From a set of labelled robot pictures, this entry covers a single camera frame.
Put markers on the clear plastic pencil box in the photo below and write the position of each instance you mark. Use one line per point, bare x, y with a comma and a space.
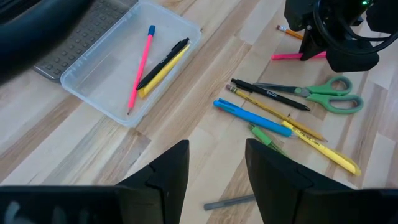
109, 68

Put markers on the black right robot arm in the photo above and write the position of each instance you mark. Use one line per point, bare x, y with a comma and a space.
384, 18

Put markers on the pink highlighter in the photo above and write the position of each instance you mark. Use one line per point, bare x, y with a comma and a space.
284, 56

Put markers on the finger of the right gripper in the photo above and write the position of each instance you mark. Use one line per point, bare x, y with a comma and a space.
311, 46

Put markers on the blue pen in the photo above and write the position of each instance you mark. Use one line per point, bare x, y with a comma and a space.
252, 118

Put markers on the black pen white print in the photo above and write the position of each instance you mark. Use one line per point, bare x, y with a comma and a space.
270, 94

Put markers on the orange pencil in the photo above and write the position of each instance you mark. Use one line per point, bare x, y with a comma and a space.
290, 32

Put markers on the yellow highlighter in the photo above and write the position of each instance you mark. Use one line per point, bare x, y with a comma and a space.
326, 152
147, 90

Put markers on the yellow wooden pencil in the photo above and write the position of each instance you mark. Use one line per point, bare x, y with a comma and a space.
264, 107

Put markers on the pink pencil blue cap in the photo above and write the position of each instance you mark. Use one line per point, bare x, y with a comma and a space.
141, 68

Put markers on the green mechanical pencil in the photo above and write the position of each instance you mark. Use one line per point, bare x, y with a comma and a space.
261, 135

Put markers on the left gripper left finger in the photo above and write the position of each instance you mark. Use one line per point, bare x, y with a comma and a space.
171, 174

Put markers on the grey pen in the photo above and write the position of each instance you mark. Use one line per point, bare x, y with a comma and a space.
227, 202

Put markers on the black click pen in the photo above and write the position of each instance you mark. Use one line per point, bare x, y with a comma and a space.
161, 63

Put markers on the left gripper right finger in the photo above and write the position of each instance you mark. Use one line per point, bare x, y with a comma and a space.
273, 180

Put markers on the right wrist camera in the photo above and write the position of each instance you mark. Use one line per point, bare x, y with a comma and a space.
353, 57

